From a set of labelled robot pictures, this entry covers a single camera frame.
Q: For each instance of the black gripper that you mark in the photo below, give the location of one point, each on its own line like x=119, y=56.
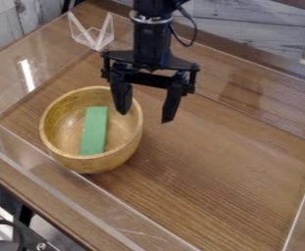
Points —
x=148, y=65

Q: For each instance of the green rectangular block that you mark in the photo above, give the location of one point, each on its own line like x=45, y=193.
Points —
x=93, y=131

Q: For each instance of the brown wooden bowl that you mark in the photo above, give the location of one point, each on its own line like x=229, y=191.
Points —
x=60, y=130

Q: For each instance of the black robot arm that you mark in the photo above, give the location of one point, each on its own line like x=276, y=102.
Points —
x=155, y=12

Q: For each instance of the clear acrylic corner bracket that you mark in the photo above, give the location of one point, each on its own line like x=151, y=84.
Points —
x=92, y=37

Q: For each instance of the clear acrylic tray wall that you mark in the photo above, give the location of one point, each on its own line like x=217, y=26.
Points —
x=209, y=183

